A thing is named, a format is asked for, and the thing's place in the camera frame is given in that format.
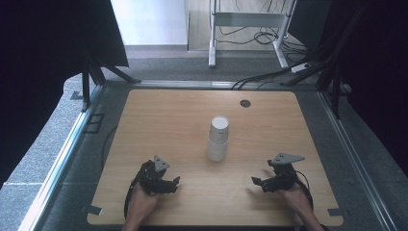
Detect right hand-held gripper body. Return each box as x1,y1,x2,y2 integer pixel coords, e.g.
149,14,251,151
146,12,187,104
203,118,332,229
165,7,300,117
267,152,306,193

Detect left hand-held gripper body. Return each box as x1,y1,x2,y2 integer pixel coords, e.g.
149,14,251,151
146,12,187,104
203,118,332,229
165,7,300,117
134,155,171,195

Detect stack of white paper cups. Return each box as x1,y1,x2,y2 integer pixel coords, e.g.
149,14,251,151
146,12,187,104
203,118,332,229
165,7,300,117
206,115,231,163

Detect person's left hand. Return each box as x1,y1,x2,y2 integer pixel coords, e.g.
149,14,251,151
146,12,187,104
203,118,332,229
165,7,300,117
126,182,162,222

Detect person's right hand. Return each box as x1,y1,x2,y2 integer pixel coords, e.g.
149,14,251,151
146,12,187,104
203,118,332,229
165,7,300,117
277,186,312,217

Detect white power strip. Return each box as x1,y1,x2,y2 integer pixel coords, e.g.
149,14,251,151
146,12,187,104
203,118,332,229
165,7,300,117
290,62,312,74

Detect black metal stand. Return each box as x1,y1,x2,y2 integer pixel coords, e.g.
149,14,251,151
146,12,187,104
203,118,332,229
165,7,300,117
281,0,370,119
80,47,142,113

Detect dark curtain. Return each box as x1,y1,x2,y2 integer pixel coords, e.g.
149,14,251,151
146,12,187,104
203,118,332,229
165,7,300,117
0,0,130,189
319,0,408,176

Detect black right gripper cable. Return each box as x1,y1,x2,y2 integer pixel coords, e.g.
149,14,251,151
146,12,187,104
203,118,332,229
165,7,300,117
294,169,315,210

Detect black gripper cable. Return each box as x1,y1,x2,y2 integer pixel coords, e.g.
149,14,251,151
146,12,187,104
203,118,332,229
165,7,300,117
294,169,315,210
123,162,146,219

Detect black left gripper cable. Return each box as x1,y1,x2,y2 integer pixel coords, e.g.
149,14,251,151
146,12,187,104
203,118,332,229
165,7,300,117
123,162,146,219

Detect aluminium rail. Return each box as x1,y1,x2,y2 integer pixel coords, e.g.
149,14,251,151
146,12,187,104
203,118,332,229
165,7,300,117
18,85,105,231
317,90,400,231
105,79,321,91

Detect black rectangular floor frame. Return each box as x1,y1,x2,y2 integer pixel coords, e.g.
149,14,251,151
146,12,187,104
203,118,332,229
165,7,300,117
83,113,106,135

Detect black cable bundle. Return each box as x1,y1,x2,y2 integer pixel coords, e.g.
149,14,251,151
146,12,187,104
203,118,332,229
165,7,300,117
230,67,293,90

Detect black floor cables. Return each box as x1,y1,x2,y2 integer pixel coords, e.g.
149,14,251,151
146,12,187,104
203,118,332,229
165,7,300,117
215,24,310,56

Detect white metal desk frame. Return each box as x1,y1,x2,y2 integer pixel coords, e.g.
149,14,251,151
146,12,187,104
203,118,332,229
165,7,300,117
208,0,298,69

